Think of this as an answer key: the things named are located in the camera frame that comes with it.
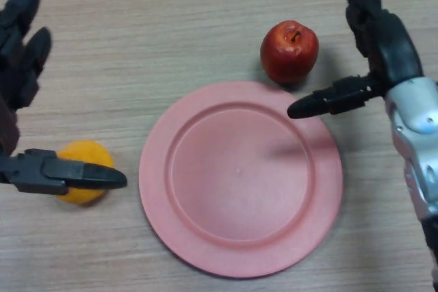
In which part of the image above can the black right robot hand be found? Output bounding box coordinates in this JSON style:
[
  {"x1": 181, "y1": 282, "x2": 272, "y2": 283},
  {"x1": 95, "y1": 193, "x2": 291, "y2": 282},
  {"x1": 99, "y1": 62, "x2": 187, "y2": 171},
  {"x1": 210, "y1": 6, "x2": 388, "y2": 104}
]
[{"x1": 286, "y1": 0, "x2": 425, "y2": 120}]

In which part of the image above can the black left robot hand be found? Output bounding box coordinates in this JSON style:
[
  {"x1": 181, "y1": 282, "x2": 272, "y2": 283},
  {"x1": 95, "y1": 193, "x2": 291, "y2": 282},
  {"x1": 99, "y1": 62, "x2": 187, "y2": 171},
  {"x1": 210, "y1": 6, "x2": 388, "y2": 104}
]
[{"x1": 0, "y1": 0, "x2": 128, "y2": 196}]

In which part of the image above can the red apple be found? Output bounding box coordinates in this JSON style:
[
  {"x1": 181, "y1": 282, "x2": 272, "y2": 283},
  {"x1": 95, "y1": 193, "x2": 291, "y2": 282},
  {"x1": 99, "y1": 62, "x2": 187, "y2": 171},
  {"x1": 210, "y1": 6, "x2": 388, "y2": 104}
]
[{"x1": 259, "y1": 20, "x2": 320, "y2": 84}]

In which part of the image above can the pink round plastic plate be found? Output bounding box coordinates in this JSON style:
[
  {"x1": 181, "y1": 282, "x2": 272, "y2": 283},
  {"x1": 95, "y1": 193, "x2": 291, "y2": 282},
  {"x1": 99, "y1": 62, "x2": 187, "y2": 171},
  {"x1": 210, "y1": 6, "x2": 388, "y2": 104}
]
[{"x1": 138, "y1": 81, "x2": 344, "y2": 278}]

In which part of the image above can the orange citrus fruit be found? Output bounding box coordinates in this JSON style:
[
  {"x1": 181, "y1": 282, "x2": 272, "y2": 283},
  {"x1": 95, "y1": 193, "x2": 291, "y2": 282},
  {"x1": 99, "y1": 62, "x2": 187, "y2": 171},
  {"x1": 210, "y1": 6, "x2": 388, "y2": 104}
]
[{"x1": 54, "y1": 139, "x2": 115, "y2": 207}]

